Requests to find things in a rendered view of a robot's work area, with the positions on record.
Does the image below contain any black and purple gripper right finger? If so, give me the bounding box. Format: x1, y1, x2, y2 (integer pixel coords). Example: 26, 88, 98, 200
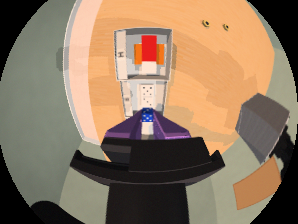
153, 109, 192, 140

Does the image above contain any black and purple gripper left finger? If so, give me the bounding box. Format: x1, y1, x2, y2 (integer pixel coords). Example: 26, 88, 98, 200
104, 109, 142, 140

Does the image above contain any blue die with white pips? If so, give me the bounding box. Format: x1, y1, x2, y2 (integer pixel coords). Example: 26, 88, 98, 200
142, 107, 153, 122

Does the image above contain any white domino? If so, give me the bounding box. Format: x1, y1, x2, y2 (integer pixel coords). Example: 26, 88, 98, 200
141, 84, 154, 107

